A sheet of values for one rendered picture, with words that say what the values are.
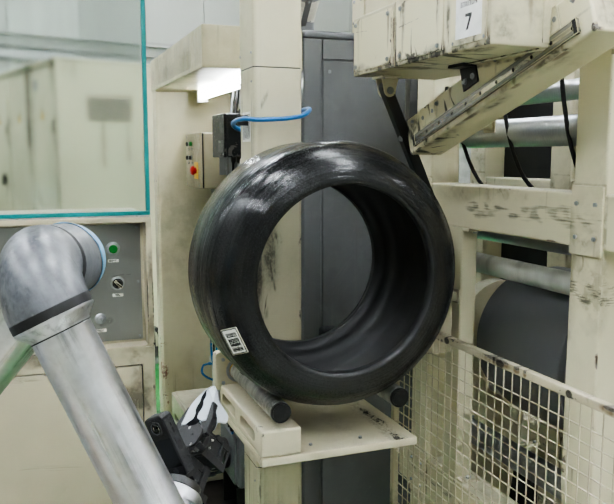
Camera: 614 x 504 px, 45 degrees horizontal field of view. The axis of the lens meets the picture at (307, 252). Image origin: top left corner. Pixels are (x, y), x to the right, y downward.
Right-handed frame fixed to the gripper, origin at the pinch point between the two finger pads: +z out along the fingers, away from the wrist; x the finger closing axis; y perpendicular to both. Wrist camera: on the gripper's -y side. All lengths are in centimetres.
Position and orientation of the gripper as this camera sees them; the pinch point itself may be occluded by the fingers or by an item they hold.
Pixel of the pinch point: (208, 389)
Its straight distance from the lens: 143.8
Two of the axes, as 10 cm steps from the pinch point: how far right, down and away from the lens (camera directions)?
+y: 5.5, 6.8, 4.8
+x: 8.1, -2.7, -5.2
